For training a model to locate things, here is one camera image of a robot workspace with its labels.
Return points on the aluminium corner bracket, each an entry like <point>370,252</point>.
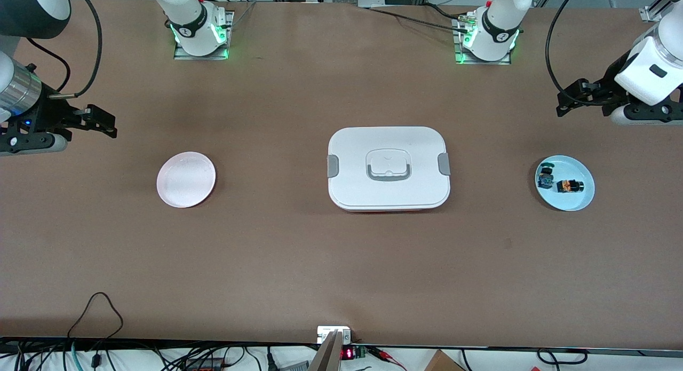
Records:
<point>653,10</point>

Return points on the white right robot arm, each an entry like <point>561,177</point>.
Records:
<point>189,18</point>

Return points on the white lidded pink box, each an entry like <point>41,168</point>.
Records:
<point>389,141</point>

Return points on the brown cardboard piece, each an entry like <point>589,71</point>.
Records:
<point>443,363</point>

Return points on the light blue round plate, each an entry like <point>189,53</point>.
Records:
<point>576,168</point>

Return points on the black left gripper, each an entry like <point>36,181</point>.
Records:
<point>604,88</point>

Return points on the steel arm base plate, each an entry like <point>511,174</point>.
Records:
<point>184,56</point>
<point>480,62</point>

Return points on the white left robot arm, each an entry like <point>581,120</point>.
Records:
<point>648,72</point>

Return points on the small white box device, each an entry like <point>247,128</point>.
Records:
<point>325,333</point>

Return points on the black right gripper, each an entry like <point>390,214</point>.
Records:
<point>49,115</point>

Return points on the red digit display board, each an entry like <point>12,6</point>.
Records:
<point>348,353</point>

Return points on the pink round plate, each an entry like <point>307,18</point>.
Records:
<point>187,180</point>

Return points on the grey aluminium bar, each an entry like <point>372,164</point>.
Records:
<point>328,357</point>

